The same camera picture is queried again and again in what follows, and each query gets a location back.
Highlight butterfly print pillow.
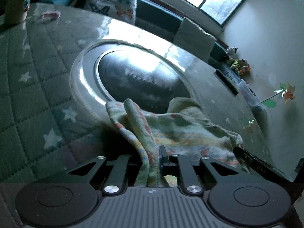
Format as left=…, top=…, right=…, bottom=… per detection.
left=83, top=0, right=137, bottom=25

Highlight orange green plush toys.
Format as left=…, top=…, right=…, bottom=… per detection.
left=228, top=58, right=251, bottom=77

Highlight plain grey pillow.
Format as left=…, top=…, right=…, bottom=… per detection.
left=173, top=17, right=216, bottom=63

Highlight pink cartoon bottle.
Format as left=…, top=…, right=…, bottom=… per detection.
left=4, top=0, right=31, bottom=25

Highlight black white plush toy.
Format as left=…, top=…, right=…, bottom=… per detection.
left=226, top=46, right=239, bottom=59

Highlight patterned children's garment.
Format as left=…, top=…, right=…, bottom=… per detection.
left=106, top=97, right=248, bottom=187

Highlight round induction cooker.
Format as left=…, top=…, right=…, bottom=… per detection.
left=69, top=39, right=198, bottom=123

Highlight paper pinwheel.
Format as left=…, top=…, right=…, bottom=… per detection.
left=259, top=82, right=296, bottom=108

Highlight black remote control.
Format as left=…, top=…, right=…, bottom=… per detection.
left=215, top=70, right=239, bottom=96

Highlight clear plastic storage box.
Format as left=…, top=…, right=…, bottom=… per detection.
left=237, top=79, right=262, bottom=114

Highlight pink hair tie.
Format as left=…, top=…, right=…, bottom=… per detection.
left=39, top=10, right=61, bottom=22

